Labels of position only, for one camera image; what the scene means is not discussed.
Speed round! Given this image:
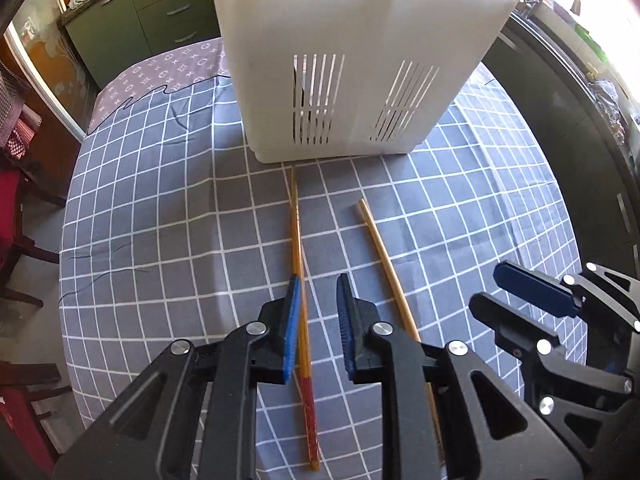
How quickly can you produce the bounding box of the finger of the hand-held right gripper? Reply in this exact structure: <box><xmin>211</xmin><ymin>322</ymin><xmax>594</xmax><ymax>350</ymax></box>
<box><xmin>492</xmin><ymin>259</ymin><xmax>640</xmax><ymax>333</ymax></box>
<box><xmin>470</xmin><ymin>291</ymin><xmax>634</xmax><ymax>414</ymax></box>

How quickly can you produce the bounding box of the glass sliding door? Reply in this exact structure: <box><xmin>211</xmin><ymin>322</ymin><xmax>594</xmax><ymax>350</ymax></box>
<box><xmin>5</xmin><ymin>0</ymin><xmax>101</xmax><ymax>141</ymax></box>

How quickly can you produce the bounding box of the long light bamboo chopstick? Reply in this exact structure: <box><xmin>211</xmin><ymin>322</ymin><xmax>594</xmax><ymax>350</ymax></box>
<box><xmin>357</xmin><ymin>199</ymin><xmax>446</xmax><ymax>461</ymax></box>

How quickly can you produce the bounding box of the grey checked tablecloth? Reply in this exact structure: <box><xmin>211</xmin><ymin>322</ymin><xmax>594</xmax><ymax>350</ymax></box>
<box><xmin>57</xmin><ymin>35</ymin><xmax>588</xmax><ymax>480</ymax></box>

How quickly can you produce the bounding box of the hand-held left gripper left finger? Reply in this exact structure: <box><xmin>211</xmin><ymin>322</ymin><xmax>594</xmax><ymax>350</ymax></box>
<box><xmin>52</xmin><ymin>275</ymin><xmax>302</xmax><ymax>480</ymax></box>

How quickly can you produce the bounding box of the dark wooden chair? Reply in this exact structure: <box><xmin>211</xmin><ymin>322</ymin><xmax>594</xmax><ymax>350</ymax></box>
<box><xmin>0</xmin><ymin>150</ymin><xmax>66</xmax><ymax>311</ymax></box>
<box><xmin>0</xmin><ymin>360</ymin><xmax>73</xmax><ymax>476</ymax></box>

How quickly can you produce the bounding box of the dark kitchen counter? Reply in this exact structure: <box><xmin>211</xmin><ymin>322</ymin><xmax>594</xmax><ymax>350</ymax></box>
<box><xmin>480</xmin><ymin>10</ymin><xmax>640</xmax><ymax>286</ymax></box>

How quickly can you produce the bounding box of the brown chopstick with red end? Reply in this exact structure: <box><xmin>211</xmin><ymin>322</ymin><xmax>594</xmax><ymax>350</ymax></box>
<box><xmin>289</xmin><ymin>166</ymin><xmax>321</xmax><ymax>472</ymax></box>

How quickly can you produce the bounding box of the white slotted utensil holder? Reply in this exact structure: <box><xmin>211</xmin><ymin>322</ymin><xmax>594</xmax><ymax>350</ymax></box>
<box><xmin>206</xmin><ymin>0</ymin><xmax>525</xmax><ymax>165</ymax></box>

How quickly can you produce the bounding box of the purple patterned cloth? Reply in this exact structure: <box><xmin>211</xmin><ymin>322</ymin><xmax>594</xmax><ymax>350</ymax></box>
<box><xmin>87</xmin><ymin>35</ymin><xmax>236</xmax><ymax>133</ymax></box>

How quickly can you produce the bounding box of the clear plastic bag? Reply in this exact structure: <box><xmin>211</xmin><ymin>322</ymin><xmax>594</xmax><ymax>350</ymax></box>
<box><xmin>587</xmin><ymin>77</ymin><xmax>628</xmax><ymax>138</ymax></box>

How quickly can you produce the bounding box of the red checkered cloth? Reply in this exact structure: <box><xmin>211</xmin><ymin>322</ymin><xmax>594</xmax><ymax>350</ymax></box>
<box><xmin>0</xmin><ymin>60</ymin><xmax>41</xmax><ymax>161</ymax></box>

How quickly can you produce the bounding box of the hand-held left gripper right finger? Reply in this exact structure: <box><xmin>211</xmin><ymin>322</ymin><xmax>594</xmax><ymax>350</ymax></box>
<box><xmin>336</xmin><ymin>273</ymin><xmax>584</xmax><ymax>480</ymax></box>

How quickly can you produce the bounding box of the green cabinet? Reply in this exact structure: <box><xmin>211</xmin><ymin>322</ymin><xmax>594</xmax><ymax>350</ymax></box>
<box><xmin>60</xmin><ymin>0</ymin><xmax>223</xmax><ymax>88</ymax></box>

